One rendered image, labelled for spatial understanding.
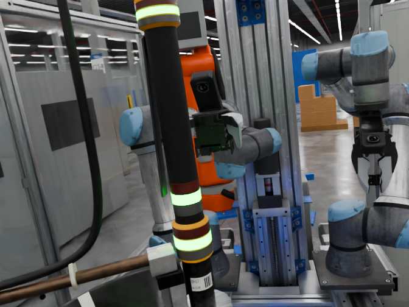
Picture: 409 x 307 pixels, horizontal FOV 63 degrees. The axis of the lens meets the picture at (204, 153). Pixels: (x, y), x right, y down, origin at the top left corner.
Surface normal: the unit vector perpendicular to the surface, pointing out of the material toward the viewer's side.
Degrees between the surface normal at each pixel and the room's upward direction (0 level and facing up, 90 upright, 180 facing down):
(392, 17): 90
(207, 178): 90
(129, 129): 83
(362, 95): 90
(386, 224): 58
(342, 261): 72
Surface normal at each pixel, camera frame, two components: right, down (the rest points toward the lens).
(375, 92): -0.13, 0.22
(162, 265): 0.27, 0.17
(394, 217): -0.40, -0.24
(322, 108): -0.34, 0.25
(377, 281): -0.14, -0.97
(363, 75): -0.76, 0.24
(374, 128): -0.27, -0.70
